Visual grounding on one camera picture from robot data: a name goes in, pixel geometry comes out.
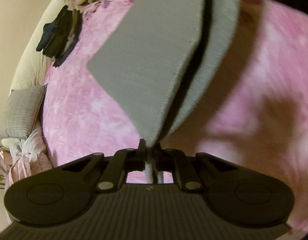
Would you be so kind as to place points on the grey knit cloth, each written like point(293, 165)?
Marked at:
point(162, 57)

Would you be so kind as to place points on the pink rose blanket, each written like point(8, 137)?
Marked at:
point(254, 114)

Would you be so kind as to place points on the cream bed headboard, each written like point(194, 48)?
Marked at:
point(32, 66)

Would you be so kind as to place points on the grey waffle pillow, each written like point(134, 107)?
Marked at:
point(21, 112)

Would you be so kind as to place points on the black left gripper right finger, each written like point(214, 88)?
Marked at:
point(159, 158)

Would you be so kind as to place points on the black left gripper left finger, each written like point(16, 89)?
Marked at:
point(141, 155)

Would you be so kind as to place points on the stack of dark folded clothes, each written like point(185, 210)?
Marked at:
point(60, 37)

